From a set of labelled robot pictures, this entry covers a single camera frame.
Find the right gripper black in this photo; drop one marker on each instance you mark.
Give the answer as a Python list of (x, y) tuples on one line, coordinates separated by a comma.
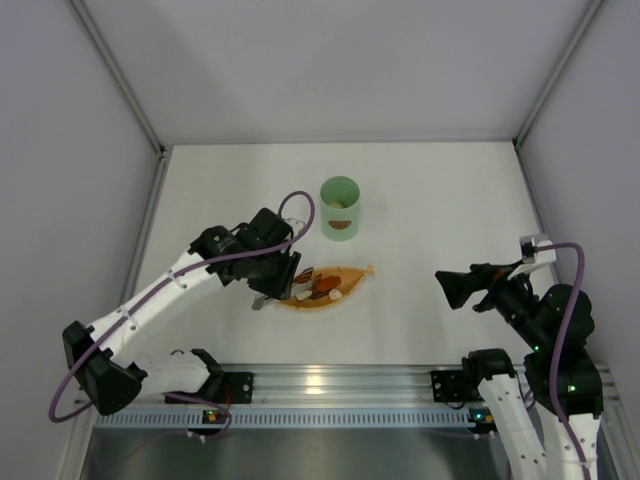
[(480, 282)]

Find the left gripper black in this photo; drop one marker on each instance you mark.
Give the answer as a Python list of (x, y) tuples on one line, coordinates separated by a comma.
[(282, 275)]

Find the metal tongs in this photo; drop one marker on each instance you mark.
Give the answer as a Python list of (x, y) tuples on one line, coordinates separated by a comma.
[(261, 301)]

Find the white cube food toy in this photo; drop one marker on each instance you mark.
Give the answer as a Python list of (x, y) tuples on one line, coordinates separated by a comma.
[(301, 296)]

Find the brown food toy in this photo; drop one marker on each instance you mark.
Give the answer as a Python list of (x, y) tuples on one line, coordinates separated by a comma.
[(317, 280)]

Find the orange boat-shaped woven tray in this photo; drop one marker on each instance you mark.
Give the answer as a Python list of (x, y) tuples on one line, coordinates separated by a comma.
[(352, 277)]

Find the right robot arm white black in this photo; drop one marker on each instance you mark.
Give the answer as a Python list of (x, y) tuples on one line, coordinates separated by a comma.
[(554, 435)]

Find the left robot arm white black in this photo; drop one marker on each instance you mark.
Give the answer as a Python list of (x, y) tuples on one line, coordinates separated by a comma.
[(105, 356)]

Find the green cylindrical lunch container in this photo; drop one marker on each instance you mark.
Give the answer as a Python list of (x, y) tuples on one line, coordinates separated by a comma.
[(340, 224)]

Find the small white food toy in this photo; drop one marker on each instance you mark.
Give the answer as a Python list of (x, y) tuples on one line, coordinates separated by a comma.
[(335, 295)]

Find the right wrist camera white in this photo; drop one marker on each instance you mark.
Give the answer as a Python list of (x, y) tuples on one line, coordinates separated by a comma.
[(536, 252)]

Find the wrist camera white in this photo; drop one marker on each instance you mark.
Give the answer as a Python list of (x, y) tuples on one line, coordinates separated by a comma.
[(536, 252), (296, 225)]

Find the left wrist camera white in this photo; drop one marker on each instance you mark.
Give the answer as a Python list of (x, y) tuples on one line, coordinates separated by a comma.
[(296, 225)]

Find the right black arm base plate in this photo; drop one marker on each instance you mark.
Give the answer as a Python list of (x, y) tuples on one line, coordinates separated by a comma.
[(453, 387)]

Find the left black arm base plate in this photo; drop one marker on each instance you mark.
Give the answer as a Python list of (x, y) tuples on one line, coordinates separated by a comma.
[(228, 388)]

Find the aluminium mounting rail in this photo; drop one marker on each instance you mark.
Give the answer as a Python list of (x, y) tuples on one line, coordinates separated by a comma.
[(339, 386)]

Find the slotted grey cable duct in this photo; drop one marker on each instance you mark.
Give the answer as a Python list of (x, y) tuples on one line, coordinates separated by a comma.
[(295, 418)]

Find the left aluminium frame post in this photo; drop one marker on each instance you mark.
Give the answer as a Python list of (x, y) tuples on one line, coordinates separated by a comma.
[(91, 30)]

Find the aluminium frame post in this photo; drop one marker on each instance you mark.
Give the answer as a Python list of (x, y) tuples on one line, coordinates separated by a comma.
[(559, 68), (91, 30)]

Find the right aluminium frame post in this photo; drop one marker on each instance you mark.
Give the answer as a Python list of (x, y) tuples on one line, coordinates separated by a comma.
[(559, 68)]

